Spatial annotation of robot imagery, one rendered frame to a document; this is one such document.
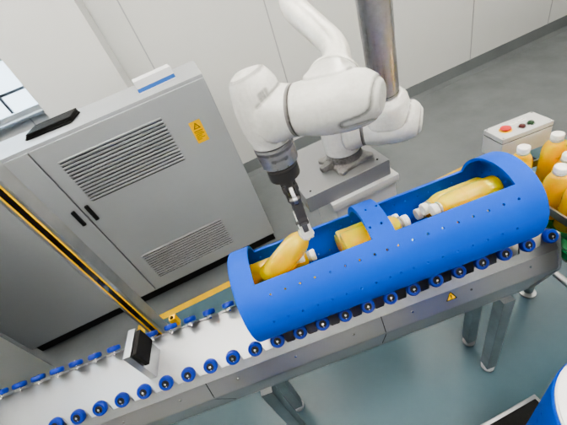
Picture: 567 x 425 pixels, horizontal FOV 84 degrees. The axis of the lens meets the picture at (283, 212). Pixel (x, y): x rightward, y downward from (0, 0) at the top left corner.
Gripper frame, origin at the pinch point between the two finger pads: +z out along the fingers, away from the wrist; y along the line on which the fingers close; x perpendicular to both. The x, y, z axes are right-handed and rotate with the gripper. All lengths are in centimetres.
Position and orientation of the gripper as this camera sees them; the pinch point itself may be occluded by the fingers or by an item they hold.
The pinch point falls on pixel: (303, 224)
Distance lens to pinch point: 85.2
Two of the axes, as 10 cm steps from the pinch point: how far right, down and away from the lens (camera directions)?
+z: 3.0, 7.2, 6.2
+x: 9.3, -3.7, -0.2
